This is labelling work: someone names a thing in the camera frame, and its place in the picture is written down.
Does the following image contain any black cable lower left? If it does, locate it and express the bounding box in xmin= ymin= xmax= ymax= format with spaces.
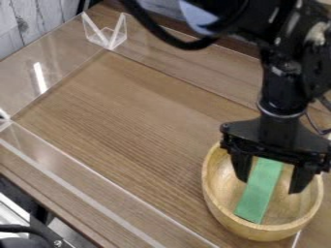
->
xmin=0 ymin=224 xmax=32 ymax=236

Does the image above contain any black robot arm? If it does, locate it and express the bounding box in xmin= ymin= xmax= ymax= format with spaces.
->
xmin=180 ymin=0 xmax=331 ymax=194

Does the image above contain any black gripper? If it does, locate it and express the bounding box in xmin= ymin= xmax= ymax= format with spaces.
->
xmin=220 ymin=100 xmax=331 ymax=194

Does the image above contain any green rectangular block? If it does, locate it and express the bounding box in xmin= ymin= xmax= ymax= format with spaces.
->
xmin=234 ymin=158 xmax=283 ymax=224

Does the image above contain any wooden bowl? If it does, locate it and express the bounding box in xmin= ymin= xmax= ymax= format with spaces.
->
xmin=202 ymin=145 xmax=325 ymax=242

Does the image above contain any black metal bracket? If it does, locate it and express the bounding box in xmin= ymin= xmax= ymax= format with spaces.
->
xmin=28 ymin=216 xmax=76 ymax=248

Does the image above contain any clear acrylic corner bracket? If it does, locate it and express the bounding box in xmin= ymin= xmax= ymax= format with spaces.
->
xmin=82 ymin=13 xmax=128 ymax=50

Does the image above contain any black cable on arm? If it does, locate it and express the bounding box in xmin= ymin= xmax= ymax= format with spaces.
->
xmin=118 ymin=0 xmax=226 ymax=51

